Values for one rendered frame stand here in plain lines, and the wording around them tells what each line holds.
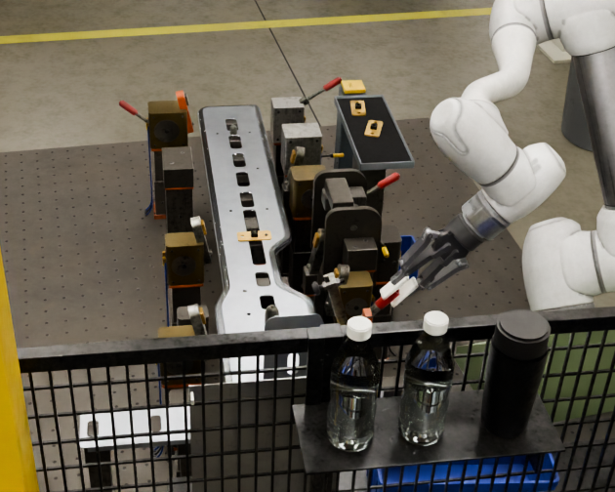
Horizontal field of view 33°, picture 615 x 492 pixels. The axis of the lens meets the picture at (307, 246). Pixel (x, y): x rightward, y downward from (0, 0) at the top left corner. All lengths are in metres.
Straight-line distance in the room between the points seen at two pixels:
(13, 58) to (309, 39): 1.66
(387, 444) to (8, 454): 0.50
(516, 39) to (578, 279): 0.60
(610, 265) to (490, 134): 0.71
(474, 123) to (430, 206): 1.38
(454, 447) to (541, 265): 1.17
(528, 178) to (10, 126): 3.60
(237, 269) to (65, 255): 0.75
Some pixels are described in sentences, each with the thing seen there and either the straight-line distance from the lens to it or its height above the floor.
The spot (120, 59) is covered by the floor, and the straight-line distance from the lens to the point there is 5.84.
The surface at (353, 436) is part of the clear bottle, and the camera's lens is 1.39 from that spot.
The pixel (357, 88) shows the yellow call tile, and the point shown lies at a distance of 2.93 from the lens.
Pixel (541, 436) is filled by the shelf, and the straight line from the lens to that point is 1.49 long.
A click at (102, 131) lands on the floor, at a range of 5.12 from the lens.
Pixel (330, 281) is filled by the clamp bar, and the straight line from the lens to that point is 2.07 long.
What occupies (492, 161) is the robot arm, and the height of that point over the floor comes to 1.50.
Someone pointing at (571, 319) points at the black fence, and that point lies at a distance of 1.51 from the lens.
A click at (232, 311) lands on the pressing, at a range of 2.32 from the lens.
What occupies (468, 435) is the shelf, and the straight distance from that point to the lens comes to 1.46.
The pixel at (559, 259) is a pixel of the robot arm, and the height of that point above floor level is 1.03.
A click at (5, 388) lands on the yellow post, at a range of 1.29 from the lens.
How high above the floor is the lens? 2.45
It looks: 35 degrees down
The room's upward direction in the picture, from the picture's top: 3 degrees clockwise
